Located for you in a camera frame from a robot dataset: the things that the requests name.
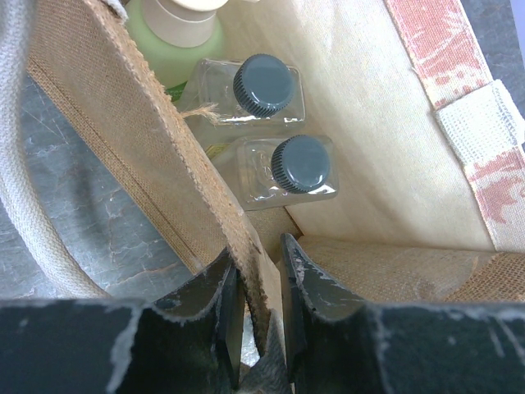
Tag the clear bottle black label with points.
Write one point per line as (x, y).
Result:
(277, 172)

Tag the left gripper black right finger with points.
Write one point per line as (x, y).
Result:
(338, 342)

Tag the clear bottle yellow label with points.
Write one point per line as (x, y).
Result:
(228, 100)

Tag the brown canvas bag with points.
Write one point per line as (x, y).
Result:
(428, 148)

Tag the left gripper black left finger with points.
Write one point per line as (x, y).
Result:
(186, 342)

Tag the green bottle with pump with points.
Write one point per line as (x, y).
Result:
(174, 35)

